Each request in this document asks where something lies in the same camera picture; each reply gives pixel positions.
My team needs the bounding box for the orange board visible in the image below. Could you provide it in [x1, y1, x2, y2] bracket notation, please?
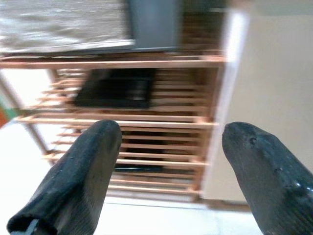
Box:
[0, 109, 10, 128]

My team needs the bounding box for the wooden slatted rack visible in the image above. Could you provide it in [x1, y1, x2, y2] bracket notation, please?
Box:
[0, 50, 227, 204]

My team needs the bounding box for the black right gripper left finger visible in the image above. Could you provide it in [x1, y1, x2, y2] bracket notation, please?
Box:
[6, 119, 122, 235]

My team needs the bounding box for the silver mini fridge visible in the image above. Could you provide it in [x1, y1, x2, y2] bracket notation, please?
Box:
[0, 0, 183, 54]

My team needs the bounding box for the green board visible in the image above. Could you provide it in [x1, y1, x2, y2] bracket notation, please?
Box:
[0, 96, 19, 116]

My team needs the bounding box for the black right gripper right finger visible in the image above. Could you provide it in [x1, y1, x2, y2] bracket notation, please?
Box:
[222, 121, 313, 235]

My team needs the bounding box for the black tray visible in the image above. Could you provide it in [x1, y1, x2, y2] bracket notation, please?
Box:
[74, 68, 157, 110]

